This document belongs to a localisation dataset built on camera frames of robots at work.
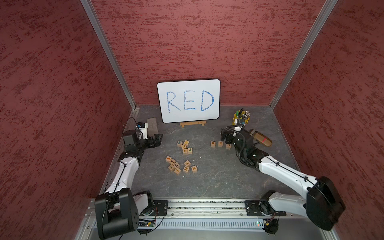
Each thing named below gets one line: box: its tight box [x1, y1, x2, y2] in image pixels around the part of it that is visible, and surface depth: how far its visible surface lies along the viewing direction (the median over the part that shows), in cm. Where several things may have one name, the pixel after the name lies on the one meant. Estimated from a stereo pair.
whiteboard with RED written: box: [156, 78, 221, 124], surface depth 100 cm
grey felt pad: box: [147, 117, 159, 137], surface depth 106 cm
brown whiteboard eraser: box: [249, 129, 273, 147], surface depth 100 cm
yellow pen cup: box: [232, 108, 251, 125], surface depth 102 cm
